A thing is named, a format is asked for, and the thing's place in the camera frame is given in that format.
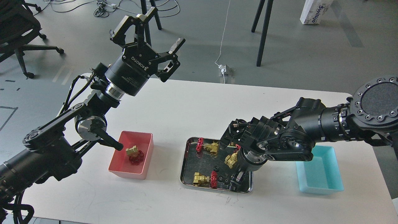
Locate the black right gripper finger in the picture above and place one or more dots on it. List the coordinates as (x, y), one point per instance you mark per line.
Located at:
(236, 180)

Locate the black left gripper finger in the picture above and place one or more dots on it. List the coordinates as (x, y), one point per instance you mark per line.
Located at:
(142, 31)
(170, 56)

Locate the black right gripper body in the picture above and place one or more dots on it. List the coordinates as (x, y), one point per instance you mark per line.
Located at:
(249, 161)

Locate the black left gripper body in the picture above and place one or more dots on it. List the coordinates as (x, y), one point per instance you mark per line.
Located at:
(133, 68)

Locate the brass valve red handwheel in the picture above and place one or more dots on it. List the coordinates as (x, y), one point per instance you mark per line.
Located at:
(135, 156)

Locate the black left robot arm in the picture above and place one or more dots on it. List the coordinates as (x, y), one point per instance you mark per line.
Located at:
(56, 148)

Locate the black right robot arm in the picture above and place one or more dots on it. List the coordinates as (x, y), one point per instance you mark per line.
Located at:
(370, 115)

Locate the brass valve top right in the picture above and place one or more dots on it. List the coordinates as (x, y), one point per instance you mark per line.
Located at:
(232, 160)

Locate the brass valve top left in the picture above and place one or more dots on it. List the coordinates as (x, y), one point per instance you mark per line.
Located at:
(211, 148)

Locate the brass valve bottom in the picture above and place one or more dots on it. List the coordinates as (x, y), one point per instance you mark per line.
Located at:
(200, 179)

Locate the light blue plastic box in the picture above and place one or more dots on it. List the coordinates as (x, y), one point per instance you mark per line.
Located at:
(322, 174)

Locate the pink plastic box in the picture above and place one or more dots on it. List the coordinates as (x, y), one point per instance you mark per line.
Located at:
(121, 166)

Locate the white cardboard box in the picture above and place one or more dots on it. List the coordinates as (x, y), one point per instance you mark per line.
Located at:
(314, 10)

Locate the black tripod left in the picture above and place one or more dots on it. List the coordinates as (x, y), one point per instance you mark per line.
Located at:
(156, 16)

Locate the black tripod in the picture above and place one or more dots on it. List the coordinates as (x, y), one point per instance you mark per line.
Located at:
(265, 27)
(156, 16)

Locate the shiny metal tray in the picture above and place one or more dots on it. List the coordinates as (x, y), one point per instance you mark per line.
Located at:
(204, 162)

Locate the white power adapter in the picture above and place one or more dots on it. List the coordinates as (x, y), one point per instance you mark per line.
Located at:
(225, 70)

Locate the black office chair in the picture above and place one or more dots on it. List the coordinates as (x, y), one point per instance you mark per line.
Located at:
(19, 27)

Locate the black tripod right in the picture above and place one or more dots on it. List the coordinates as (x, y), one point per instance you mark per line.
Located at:
(265, 27)

